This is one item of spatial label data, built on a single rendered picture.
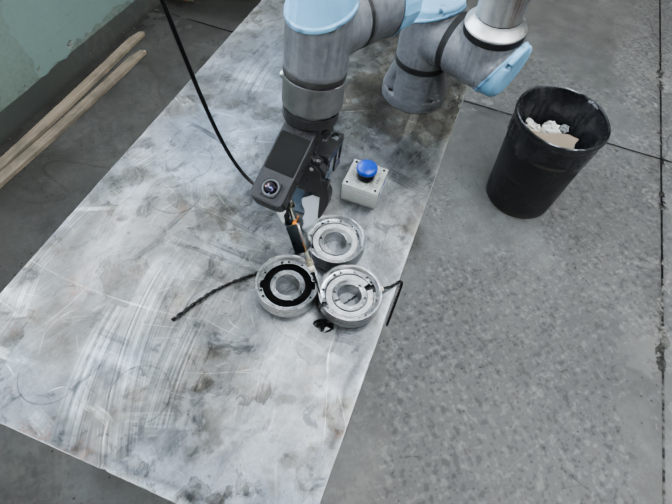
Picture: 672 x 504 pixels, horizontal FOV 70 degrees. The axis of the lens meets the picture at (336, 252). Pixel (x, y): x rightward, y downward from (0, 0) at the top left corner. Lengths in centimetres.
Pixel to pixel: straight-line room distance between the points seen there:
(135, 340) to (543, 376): 135
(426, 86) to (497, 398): 104
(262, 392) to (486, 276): 129
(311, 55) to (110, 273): 53
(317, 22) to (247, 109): 61
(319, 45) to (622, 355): 166
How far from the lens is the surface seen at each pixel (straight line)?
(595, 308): 202
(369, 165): 91
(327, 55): 55
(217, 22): 294
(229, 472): 74
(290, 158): 60
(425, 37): 105
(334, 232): 86
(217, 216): 92
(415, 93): 112
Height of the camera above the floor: 153
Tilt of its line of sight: 57 degrees down
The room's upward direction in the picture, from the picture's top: 7 degrees clockwise
